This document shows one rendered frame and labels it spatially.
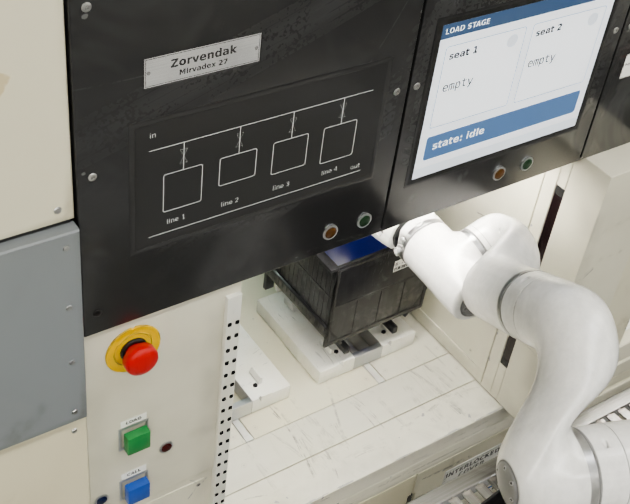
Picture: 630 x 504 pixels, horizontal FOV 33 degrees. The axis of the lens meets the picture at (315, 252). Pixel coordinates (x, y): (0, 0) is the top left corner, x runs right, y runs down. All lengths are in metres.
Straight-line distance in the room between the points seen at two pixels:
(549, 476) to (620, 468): 0.08
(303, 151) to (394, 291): 0.67
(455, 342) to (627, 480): 0.78
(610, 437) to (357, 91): 0.46
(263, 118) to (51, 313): 0.29
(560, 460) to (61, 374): 0.53
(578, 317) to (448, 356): 0.77
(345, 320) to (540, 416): 0.64
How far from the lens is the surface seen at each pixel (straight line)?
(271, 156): 1.12
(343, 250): 1.80
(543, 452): 1.15
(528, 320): 1.24
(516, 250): 1.44
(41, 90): 0.95
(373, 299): 1.76
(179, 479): 1.45
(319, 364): 1.83
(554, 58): 1.36
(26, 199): 1.01
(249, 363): 1.82
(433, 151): 1.29
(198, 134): 1.05
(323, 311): 1.72
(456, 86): 1.25
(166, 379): 1.28
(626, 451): 1.20
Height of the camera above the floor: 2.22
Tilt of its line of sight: 40 degrees down
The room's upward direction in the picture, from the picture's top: 8 degrees clockwise
